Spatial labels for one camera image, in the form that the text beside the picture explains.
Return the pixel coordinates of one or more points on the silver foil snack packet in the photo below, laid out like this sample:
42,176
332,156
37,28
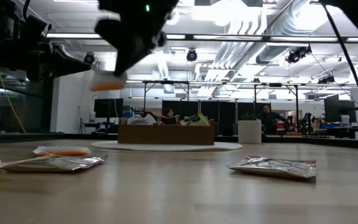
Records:
272,168

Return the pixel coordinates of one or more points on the silver ventilation duct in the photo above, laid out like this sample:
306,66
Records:
291,28

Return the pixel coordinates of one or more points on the person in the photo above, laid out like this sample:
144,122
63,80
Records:
269,119
167,112

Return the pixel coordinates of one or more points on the black partition wall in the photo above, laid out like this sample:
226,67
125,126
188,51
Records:
225,115

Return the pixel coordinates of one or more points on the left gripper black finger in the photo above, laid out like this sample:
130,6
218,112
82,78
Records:
65,54
68,70

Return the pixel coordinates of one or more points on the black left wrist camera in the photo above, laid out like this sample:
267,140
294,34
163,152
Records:
37,28

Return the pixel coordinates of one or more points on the black ceiling spotlight cluster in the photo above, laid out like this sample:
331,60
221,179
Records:
297,55

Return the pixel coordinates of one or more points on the black ceiling camera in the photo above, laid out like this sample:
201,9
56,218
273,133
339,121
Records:
89,58
191,55

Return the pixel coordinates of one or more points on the blue bin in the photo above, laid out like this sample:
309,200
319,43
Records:
329,125

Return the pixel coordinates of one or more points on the black background robot arm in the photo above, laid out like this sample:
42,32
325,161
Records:
308,123

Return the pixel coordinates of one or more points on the white round plate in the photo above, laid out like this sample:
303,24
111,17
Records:
228,146

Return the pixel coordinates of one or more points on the white bottle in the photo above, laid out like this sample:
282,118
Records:
92,117

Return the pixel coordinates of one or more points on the wooden three-compartment box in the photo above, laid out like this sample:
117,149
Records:
166,133

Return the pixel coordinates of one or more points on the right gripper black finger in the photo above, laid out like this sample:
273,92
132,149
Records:
137,56
122,56

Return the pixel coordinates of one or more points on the small plant in white pot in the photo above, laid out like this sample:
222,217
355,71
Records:
249,132

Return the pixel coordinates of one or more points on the beige tea bag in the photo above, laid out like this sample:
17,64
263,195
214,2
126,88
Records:
57,165

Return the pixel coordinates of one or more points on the LED strip light bar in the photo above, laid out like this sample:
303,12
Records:
228,38

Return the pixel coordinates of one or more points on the black computer monitor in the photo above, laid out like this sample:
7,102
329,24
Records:
108,108
339,110

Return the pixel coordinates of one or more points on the black metal frame stand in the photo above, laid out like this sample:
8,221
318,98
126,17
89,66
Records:
275,84
166,82

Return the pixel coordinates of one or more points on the white bucket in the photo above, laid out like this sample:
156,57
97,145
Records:
345,120

